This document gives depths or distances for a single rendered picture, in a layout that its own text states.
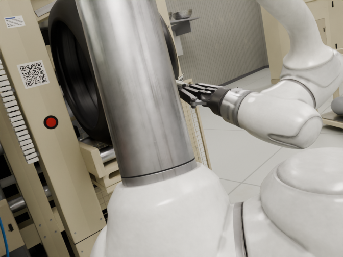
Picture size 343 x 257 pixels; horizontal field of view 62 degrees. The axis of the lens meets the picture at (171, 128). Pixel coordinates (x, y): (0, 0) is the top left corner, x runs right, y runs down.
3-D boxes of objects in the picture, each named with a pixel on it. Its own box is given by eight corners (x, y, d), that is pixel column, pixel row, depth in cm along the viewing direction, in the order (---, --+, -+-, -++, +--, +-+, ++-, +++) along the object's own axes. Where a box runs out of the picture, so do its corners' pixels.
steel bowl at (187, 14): (182, 21, 605) (181, 14, 601) (198, 16, 574) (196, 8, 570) (169, 24, 577) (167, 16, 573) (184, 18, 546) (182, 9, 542)
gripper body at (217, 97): (243, 85, 71) (216, 78, 78) (219, 94, 67) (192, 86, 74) (242, 112, 75) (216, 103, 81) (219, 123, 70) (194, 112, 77)
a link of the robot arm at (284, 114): (239, 140, 68) (273, 109, 73) (300, 169, 57) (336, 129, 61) (230, 105, 62) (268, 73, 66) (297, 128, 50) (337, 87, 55)
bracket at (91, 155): (99, 179, 93) (90, 151, 91) (67, 158, 126) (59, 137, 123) (108, 174, 95) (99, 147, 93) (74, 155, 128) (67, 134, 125)
